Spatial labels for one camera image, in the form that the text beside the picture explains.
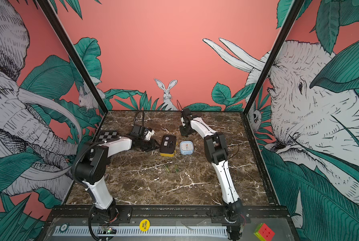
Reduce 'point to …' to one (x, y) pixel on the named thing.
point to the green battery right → (177, 169)
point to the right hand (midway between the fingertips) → (183, 130)
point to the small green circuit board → (108, 231)
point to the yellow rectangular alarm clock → (168, 146)
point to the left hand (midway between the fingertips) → (161, 144)
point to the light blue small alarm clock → (186, 147)
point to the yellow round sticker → (144, 225)
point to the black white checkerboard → (107, 134)
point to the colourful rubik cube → (264, 232)
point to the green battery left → (167, 168)
